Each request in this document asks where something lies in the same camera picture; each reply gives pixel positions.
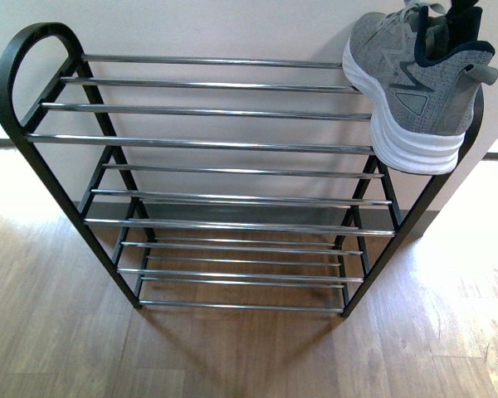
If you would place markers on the grey knit sneaker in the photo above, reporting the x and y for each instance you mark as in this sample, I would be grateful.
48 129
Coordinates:
421 68

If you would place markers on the black metal shoe rack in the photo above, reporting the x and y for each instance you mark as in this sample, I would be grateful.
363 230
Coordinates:
210 182

